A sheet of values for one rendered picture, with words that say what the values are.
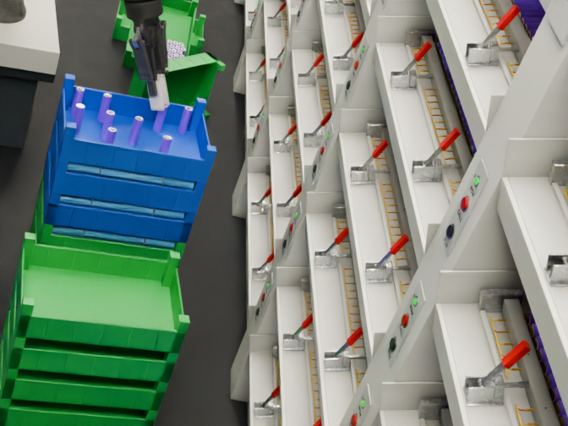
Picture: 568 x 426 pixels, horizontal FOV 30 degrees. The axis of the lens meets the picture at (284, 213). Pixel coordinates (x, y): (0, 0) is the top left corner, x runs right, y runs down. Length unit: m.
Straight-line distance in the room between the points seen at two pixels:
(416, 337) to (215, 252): 1.49
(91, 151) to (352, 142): 0.51
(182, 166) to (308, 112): 0.40
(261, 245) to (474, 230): 1.39
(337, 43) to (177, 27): 1.40
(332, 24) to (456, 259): 1.18
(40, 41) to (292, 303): 1.04
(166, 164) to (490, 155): 0.99
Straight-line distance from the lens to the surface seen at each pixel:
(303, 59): 2.61
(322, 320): 1.82
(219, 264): 2.74
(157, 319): 2.03
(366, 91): 1.93
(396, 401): 1.41
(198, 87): 3.32
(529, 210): 1.16
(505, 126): 1.23
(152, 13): 2.13
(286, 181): 2.48
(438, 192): 1.49
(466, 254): 1.26
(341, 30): 2.34
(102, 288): 2.06
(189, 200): 2.17
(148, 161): 2.10
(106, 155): 2.09
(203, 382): 2.41
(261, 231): 2.63
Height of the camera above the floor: 1.66
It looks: 33 degrees down
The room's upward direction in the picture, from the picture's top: 21 degrees clockwise
